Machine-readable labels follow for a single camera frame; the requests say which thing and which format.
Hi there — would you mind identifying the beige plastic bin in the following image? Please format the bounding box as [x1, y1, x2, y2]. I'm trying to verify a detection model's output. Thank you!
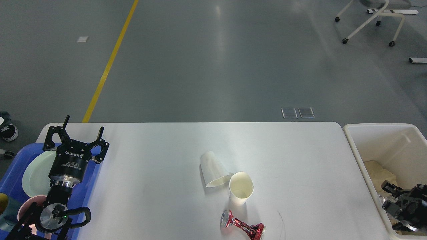
[343, 123, 427, 240]

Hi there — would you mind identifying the crushed red can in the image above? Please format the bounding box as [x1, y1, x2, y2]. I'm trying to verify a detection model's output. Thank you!
[220, 209, 265, 240]

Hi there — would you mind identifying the light green plate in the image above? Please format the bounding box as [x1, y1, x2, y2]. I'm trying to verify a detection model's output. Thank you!
[22, 151, 56, 197]

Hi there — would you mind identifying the brown paper bag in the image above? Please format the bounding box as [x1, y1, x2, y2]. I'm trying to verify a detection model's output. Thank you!
[363, 161, 398, 197]

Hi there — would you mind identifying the white office chair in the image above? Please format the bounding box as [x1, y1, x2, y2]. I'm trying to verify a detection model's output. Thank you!
[342, 0, 412, 47]

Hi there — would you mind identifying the white chair base left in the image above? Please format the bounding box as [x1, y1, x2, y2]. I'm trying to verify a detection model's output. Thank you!
[0, 149, 15, 159]

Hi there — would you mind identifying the left floor outlet cover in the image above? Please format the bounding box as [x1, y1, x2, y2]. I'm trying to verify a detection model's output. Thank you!
[282, 107, 298, 119]

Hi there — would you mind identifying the person in jeans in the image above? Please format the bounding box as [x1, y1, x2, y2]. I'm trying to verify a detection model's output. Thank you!
[0, 111, 19, 142]

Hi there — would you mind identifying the floor outlet cover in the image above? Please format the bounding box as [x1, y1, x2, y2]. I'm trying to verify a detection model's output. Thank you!
[282, 107, 298, 119]
[298, 107, 315, 119]

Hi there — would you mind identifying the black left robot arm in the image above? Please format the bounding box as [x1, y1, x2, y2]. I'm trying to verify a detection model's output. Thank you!
[6, 116, 110, 240]

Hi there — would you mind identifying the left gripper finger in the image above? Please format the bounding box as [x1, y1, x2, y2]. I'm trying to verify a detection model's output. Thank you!
[85, 126, 110, 164]
[43, 115, 72, 151]

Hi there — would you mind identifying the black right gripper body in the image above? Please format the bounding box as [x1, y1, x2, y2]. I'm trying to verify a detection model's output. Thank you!
[395, 184, 427, 232]

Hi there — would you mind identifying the white paper cup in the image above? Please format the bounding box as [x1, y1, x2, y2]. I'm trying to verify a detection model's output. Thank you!
[229, 171, 254, 206]
[200, 151, 232, 188]

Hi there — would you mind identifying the white table foot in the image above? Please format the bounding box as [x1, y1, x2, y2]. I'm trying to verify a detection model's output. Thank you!
[409, 57, 427, 64]

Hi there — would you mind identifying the pink mug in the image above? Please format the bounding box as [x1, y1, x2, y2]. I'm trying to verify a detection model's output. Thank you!
[17, 195, 47, 235]

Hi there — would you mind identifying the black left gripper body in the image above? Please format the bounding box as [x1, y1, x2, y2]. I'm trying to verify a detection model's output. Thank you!
[48, 140, 92, 184]

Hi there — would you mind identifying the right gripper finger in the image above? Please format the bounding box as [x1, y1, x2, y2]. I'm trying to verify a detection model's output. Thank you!
[381, 180, 406, 197]
[382, 200, 406, 220]

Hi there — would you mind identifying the dark teal mug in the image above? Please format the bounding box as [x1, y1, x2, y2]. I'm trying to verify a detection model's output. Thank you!
[0, 193, 22, 232]

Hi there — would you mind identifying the right floor outlet cover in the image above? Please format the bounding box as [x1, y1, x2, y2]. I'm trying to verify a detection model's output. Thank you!
[298, 107, 315, 119]

